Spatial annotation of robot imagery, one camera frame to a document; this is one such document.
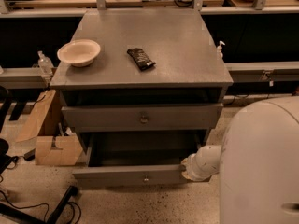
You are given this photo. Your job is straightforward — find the black office chair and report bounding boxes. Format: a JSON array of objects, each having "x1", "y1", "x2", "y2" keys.
[{"x1": 0, "y1": 86, "x2": 16, "y2": 174}]

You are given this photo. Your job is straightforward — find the black stand leg left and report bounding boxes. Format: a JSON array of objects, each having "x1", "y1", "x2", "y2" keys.
[{"x1": 0, "y1": 185, "x2": 78, "y2": 224}]

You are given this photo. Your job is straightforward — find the white pump bottle right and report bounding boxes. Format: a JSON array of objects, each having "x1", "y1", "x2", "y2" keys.
[{"x1": 217, "y1": 41, "x2": 225, "y2": 58}]

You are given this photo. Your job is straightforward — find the black cable on floor left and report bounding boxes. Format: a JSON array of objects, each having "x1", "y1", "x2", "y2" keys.
[{"x1": 0, "y1": 189, "x2": 82, "y2": 224}]

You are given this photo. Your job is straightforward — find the black snack packet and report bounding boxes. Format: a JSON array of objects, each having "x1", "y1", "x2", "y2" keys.
[{"x1": 127, "y1": 48, "x2": 156, "y2": 71}]

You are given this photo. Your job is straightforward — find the brown cardboard box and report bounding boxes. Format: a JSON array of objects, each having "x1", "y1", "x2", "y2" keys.
[{"x1": 16, "y1": 90, "x2": 82, "y2": 166}]

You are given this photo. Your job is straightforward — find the white paper bowl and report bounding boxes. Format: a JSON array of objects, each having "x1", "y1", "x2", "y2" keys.
[{"x1": 57, "y1": 39, "x2": 101, "y2": 67}]

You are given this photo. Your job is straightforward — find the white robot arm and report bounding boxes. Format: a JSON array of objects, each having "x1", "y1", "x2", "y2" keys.
[{"x1": 182, "y1": 96, "x2": 299, "y2": 224}]

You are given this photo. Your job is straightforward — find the grey drawer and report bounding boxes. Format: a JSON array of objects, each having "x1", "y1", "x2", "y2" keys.
[
  {"x1": 62, "y1": 104, "x2": 223, "y2": 133},
  {"x1": 73, "y1": 131, "x2": 200, "y2": 189}
]

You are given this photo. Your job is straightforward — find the grey top drawer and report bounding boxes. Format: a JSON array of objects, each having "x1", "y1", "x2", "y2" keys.
[{"x1": 62, "y1": 104, "x2": 223, "y2": 133}]

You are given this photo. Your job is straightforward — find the grey drawer cabinet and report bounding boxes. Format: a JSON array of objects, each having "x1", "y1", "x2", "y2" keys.
[{"x1": 50, "y1": 8, "x2": 233, "y2": 147}]

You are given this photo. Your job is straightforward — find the clear sanitizer bottle left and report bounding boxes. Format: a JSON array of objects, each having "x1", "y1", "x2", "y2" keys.
[{"x1": 37, "y1": 51, "x2": 53, "y2": 75}]

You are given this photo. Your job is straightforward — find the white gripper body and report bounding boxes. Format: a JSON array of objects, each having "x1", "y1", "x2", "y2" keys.
[{"x1": 186, "y1": 145, "x2": 221, "y2": 182}]

